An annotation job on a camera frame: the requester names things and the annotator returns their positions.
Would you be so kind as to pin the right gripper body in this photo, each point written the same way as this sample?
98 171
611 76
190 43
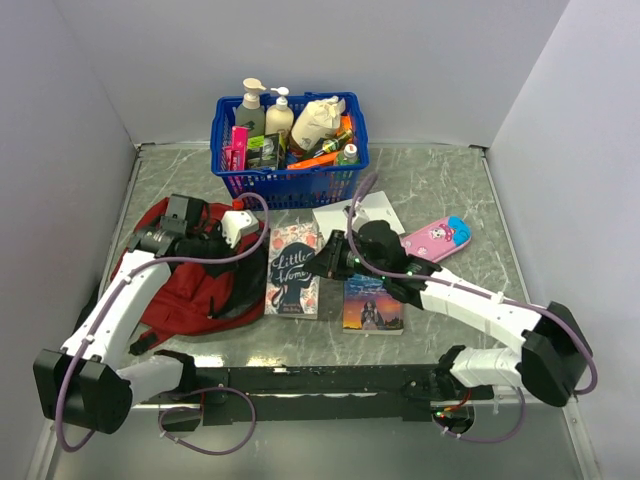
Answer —
342 261

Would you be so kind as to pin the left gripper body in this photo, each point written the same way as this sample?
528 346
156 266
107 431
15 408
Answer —
221 240

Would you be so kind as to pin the floral light notebook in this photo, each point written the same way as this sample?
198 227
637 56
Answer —
291 291

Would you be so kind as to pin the blue Jane Eyre book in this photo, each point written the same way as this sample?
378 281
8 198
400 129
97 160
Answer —
369 309

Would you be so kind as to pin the red backpack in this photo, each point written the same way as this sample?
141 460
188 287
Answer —
194 302

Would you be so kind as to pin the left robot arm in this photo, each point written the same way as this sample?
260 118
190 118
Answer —
81 384

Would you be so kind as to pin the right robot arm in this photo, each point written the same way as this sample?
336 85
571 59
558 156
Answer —
542 348

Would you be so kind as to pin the beige paper bag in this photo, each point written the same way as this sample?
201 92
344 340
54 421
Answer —
320 119

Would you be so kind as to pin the white book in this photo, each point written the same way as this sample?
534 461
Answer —
375 206

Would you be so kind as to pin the pink box in basket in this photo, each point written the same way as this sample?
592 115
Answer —
235 153

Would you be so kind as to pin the black and green box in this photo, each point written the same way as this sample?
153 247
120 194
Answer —
265 151

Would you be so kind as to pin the pink cartoon pencil case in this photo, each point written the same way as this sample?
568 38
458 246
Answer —
438 240

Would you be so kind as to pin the blue plastic basket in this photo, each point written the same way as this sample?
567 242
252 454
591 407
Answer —
289 189

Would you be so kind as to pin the green drink bottle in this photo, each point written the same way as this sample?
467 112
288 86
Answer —
347 156

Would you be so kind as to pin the grey pump bottle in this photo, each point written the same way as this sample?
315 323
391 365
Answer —
250 113

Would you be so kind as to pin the cream pump bottle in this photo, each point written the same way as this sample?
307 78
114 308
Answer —
279 117

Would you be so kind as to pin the orange package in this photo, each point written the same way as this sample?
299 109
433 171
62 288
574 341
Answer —
307 161

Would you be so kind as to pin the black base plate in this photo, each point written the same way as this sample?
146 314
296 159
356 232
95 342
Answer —
297 393

